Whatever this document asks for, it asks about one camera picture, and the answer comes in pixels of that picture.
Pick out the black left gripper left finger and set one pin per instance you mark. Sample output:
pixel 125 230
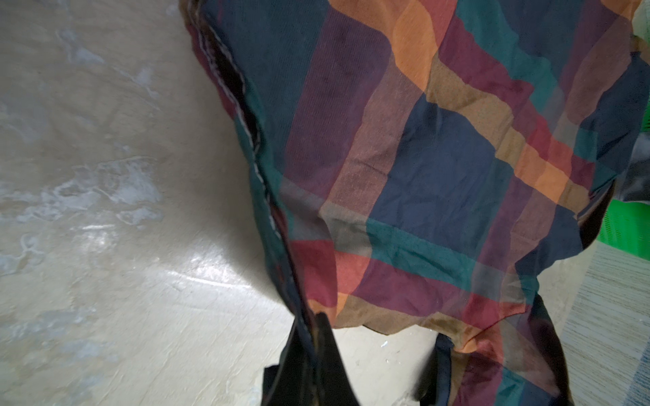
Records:
pixel 310 370

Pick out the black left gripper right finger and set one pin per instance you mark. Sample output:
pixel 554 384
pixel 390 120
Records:
pixel 434 386

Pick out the multicolour plaid long sleeve shirt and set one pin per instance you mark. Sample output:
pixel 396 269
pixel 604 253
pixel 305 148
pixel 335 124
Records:
pixel 420 163

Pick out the green plastic basket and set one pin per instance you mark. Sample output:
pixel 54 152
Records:
pixel 626 222

